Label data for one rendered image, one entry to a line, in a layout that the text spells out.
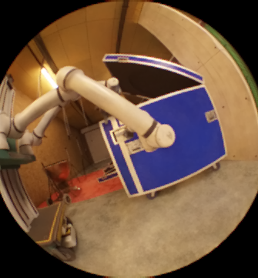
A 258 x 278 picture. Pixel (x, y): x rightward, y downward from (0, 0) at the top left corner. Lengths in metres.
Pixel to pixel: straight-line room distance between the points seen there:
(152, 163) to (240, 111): 1.10
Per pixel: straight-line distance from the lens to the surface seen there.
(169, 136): 0.37
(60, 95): 0.65
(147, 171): 0.88
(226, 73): 1.29
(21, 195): 1.17
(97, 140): 8.26
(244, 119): 1.28
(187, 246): 0.74
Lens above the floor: 0.69
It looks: 1 degrees up
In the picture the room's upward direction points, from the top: 21 degrees counter-clockwise
